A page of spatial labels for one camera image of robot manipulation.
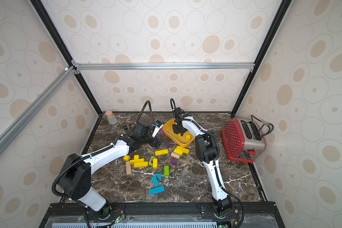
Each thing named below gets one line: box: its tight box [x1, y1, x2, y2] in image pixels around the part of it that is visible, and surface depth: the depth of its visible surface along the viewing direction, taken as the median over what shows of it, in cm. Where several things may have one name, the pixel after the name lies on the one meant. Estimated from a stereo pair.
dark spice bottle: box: [123, 121, 137, 132], surface depth 109 cm
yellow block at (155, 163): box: [152, 158, 159, 170], surface depth 91 cm
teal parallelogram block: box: [151, 175, 160, 188], surface depth 85 cm
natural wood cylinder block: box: [170, 152, 181, 160], surface depth 96 cm
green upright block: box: [163, 165, 170, 177], surface depth 87 cm
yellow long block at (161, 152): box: [154, 149, 169, 157], surface depth 97 cm
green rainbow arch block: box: [148, 155, 156, 167], surface depth 91 cm
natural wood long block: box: [125, 161, 132, 176], surface depth 90 cm
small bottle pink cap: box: [105, 110, 118, 125], surface depth 114 cm
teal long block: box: [148, 185, 165, 196], surface depth 83 cm
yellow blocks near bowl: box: [173, 145, 190, 156], surface depth 99 cm
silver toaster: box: [236, 117, 266, 159], surface depth 87 cm
